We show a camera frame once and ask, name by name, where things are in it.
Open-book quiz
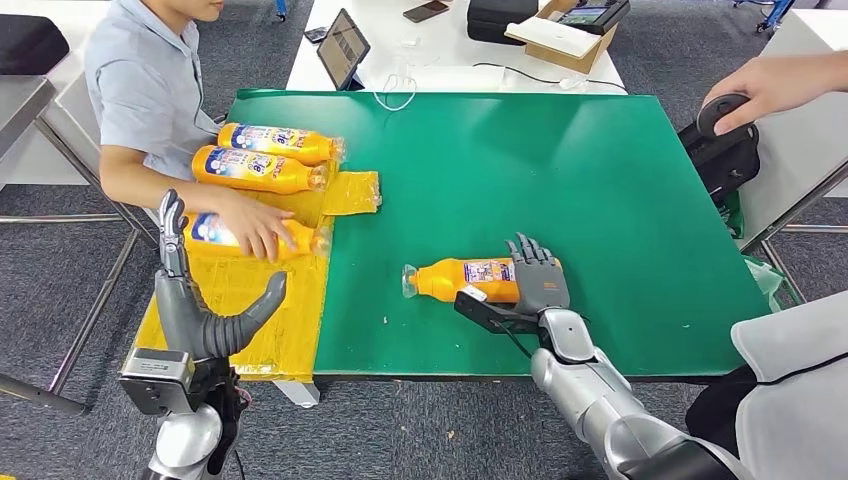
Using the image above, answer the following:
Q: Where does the yellow taped cardboard sheet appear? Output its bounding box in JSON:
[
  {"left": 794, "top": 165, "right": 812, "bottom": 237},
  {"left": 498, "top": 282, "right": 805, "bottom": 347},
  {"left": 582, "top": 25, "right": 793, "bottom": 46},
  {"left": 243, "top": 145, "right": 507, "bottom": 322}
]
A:
[{"left": 122, "top": 168, "right": 384, "bottom": 384}]

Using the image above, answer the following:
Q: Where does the pale green plastic bag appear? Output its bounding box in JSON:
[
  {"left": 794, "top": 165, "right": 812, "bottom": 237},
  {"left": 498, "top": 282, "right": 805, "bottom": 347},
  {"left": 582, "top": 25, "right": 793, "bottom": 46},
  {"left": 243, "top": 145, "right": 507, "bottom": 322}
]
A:
[{"left": 741, "top": 254, "right": 790, "bottom": 314}]

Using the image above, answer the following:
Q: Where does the white table leg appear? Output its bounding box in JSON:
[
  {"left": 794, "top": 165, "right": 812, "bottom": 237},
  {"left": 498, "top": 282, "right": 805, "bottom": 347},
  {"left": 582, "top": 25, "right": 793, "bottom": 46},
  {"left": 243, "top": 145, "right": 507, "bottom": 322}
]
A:
[{"left": 271, "top": 379, "right": 323, "bottom": 410}]

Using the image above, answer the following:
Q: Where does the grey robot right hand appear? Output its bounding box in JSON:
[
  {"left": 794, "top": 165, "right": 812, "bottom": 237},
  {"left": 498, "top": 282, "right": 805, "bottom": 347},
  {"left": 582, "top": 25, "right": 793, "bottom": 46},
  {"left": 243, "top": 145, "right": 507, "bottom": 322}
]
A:
[{"left": 505, "top": 231, "right": 572, "bottom": 316}]

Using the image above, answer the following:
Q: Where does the black carrying case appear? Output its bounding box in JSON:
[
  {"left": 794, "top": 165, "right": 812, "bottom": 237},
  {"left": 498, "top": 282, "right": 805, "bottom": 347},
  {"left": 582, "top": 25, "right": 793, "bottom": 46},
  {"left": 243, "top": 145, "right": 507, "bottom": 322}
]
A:
[{"left": 466, "top": 0, "right": 540, "bottom": 46}]

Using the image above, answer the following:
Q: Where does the person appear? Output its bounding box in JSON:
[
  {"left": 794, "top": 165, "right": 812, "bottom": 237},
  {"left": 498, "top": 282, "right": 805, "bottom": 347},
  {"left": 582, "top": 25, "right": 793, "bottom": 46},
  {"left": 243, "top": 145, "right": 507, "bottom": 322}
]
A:
[
  {"left": 684, "top": 291, "right": 848, "bottom": 480},
  {"left": 84, "top": 0, "right": 297, "bottom": 263}
]

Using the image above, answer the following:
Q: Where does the person's right hand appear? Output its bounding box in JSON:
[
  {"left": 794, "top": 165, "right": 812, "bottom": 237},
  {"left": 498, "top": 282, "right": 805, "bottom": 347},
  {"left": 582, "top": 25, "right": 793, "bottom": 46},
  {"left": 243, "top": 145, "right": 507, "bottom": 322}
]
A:
[
  {"left": 215, "top": 192, "right": 297, "bottom": 263},
  {"left": 702, "top": 56, "right": 829, "bottom": 137}
]

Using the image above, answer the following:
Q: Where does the grey metal table frame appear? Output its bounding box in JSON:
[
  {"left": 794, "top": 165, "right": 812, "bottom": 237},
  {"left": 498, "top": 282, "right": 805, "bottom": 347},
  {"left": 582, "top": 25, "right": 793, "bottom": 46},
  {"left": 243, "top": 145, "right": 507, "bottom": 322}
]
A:
[
  {"left": 0, "top": 74, "right": 160, "bottom": 419},
  {"left": 738, "top": 158, "right": 848, "bottom": 306}
]

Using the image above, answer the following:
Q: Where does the black cushion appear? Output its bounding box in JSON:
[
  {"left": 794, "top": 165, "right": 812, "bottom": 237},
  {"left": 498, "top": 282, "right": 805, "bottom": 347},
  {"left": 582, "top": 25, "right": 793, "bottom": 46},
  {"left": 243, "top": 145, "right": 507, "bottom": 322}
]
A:
[{"left": 0, "top": 14, "right": 71, "bottom": 76}]

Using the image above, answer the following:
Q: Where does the orange detergent bottle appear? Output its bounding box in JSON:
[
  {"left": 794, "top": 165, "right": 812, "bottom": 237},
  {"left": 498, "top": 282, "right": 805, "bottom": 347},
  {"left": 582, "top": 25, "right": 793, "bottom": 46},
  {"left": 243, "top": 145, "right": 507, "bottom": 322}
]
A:
[
  {"left": 401, "top": 256, "right": 563, "bottom": 305},
  {"left": 217, "top": 122, "right": 347, "bottom": 167},
  {"left": 191, "top": 145, "right": 331, "bottom": 196},
  {"left": 182, "top": 211, "right": 333, "bottom": 261}
]

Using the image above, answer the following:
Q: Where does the black cable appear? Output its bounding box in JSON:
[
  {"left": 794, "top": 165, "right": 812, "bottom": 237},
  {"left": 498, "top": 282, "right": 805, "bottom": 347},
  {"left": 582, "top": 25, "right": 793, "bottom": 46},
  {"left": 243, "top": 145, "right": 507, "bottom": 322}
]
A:
[{"left": 472, "top": 60, "right": 627, "bottom": 91}]

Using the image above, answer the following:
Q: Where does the green table board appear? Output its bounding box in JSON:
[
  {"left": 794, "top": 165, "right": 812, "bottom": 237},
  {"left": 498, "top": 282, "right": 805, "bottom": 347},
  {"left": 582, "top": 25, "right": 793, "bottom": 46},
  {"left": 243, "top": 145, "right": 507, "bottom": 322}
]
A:
[{"left": 225, "top": 89, "right": 771, "bottom": 379}]

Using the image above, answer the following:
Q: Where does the black round disc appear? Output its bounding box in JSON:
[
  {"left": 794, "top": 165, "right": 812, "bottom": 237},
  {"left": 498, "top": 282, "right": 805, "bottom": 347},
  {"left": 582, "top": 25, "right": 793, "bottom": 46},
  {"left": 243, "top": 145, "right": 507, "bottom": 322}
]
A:
[{"left": 695, "top": 92, "right": 753, "bottom": 139}]

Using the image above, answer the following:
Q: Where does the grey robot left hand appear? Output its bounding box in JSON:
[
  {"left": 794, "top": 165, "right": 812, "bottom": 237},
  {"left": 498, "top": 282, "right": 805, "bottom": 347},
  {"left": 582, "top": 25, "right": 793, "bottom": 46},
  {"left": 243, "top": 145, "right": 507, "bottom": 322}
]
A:
[{"left": 153, "top": 189, "right": 288, "bottom": 362}]

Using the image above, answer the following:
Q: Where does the white desk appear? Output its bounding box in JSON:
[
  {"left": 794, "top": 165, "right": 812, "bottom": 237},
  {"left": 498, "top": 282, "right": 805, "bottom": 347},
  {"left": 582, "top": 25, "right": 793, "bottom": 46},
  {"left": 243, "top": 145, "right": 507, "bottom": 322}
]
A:
[{"left": 286, "top": 0, "right": 627, "bottom": 95}]

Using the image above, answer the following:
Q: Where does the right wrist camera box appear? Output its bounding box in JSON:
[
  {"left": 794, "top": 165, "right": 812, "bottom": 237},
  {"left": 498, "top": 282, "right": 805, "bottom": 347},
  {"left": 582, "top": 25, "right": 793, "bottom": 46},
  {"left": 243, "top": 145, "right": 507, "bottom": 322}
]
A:
[{"left": 453, "top": 284, "right": 545, "bottom": 336}]

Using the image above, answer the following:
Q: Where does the white booklet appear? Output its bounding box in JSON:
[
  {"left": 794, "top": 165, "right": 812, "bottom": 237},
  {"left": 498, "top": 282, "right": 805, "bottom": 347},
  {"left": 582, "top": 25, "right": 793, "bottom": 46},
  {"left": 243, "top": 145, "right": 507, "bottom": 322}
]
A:
[{"left": 504, "top": 16, "right": 603, "bottom": 61}]

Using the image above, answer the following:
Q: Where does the white cable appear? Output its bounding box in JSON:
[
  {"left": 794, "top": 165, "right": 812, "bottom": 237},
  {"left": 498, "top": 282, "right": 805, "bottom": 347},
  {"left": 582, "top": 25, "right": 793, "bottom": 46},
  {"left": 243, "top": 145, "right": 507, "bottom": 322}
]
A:
[{"left": 372, "top": 72, "right": 419, "bottom": 113}]

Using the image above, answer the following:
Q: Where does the brown cardboard box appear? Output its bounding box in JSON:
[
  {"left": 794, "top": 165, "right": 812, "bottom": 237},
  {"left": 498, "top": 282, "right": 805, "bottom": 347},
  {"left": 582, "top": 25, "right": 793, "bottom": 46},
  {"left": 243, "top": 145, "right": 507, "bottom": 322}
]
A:
[{"left": 504, "top": 0, "right": 621, "bottom": 75}]

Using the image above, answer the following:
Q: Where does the black terminal with screen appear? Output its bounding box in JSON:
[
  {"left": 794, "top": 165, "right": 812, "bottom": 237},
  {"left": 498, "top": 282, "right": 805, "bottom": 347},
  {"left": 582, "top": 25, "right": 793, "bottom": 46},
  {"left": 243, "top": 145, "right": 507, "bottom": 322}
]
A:
[{"left": 556, "top": 0, "right": 632, "bottom": 36}]

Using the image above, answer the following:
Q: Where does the white side table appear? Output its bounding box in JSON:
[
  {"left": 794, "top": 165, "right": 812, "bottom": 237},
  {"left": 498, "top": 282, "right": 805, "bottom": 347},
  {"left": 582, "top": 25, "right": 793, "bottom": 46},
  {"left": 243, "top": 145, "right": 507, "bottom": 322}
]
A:
[
  {"left": 735, "top": 7, "right": 848, "bottom": 250},
  {"left": 0, "top": 0, "right": 167, "bottom": 230}
]

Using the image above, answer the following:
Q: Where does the black tablet on stand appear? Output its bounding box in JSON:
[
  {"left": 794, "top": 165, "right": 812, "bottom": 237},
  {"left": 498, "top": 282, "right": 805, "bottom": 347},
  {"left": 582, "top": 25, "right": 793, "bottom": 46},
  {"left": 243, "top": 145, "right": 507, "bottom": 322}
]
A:
[{"left": 315, "top": 7, "right": 372, "bottom": 92}]

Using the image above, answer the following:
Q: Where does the black backpack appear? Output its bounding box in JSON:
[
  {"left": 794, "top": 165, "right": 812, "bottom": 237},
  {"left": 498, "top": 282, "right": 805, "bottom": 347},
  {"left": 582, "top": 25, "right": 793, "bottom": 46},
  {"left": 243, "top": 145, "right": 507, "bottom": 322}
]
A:
[{"left": 676, "top": 122, "right": 762, "bottom": 207}]

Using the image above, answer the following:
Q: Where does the black smartphone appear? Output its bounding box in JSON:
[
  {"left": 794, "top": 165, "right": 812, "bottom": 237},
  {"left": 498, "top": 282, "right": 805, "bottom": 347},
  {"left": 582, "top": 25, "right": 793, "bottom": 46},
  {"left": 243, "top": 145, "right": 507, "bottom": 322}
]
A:
[{"left": 402, "top": 0, "right": 452, "bottom": 24}]

